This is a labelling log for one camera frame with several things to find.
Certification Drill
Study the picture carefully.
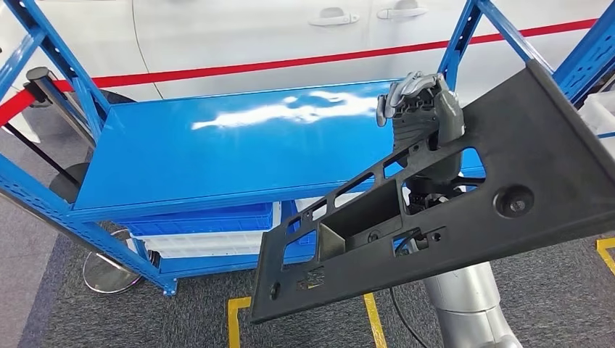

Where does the white car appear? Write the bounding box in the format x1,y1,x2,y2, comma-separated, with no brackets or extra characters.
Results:
0,0,615,104

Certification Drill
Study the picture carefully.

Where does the black plastic licence plate frame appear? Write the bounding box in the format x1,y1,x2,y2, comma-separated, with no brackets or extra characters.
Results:
249,59,615,325

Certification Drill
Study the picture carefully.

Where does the red barrier belt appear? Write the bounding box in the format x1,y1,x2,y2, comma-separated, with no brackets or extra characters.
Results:
0,88,39,127
52,18,599,94

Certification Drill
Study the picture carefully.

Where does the blue metal shelf rack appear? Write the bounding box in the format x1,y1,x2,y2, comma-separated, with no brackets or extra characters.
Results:
0,0,615,297

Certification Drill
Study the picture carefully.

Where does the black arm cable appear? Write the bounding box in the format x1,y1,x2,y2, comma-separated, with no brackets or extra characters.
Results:
388,287,429,348

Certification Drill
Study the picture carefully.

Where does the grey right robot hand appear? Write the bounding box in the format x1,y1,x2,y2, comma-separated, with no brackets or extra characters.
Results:
375,70,466,151

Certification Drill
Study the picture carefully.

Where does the thin black pole stanchion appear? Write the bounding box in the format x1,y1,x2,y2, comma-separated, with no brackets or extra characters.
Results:
2,122,92,205

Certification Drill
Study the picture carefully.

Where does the chrome-base barrier stanchion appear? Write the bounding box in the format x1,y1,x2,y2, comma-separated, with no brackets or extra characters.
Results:
0,184,145,295

